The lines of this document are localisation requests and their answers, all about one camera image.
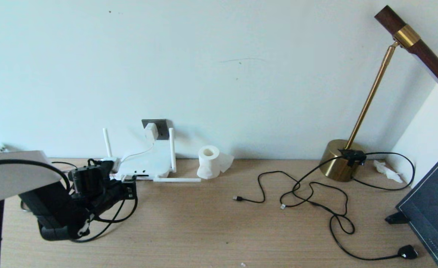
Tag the brass desk lamp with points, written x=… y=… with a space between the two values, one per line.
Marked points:
x=338 y=163

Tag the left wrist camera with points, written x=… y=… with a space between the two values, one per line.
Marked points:
x=112 y=163

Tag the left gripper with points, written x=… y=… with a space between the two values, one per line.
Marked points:
x=109 y=193

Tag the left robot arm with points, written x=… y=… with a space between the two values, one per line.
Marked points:
x=18 y=178

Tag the grey wall socket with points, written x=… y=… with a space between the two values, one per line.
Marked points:
x=163 y=128

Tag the crumpled white tissue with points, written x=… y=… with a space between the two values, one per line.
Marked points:
x=388 y=171

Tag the white router with antennas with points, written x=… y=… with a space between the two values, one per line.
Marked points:
x=148 y=165

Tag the white toilet paper roll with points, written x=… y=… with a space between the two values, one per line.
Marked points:
x=208 y=163

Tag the black plastic clip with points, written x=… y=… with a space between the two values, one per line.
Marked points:
x=396 y=218

